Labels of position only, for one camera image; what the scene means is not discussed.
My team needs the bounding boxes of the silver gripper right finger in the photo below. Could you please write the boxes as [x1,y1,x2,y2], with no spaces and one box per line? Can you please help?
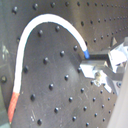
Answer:
[87,36,128,67]

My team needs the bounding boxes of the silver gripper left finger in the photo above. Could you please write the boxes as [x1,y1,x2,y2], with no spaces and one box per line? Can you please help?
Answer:
[80,61,124,95]

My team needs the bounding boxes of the black perforated optical breadboard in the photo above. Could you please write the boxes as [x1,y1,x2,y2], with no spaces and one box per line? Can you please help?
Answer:
[0,0,128,128]

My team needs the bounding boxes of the white cable red blue ends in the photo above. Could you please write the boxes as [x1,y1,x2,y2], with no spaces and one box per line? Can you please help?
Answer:
[8,14,89,123]

